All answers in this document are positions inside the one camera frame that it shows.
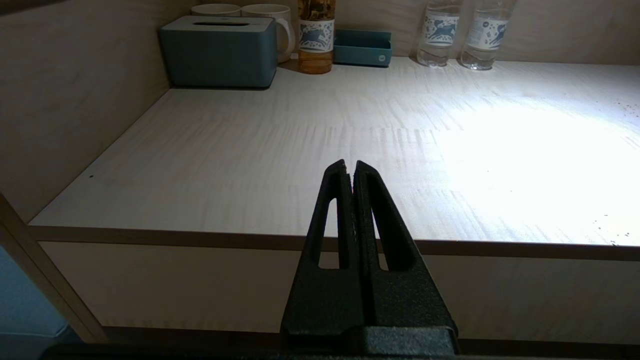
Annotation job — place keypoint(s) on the small blue tray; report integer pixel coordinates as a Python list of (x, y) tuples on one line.
[(362, 50)]

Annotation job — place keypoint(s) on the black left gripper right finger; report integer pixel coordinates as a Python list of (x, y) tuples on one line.
[(405, 300)]

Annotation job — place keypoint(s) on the clear water bottle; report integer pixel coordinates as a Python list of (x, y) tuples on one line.
[(437, 35), (485, 37)]

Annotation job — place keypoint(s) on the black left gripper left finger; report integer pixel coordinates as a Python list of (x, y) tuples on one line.
[(325, 300)]

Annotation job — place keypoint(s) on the half-full amber tea bottle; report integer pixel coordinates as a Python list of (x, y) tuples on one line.
[(316, 45)]

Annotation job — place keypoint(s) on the blue-grey tissue box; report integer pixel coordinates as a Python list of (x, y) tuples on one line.
[(220, 55)]

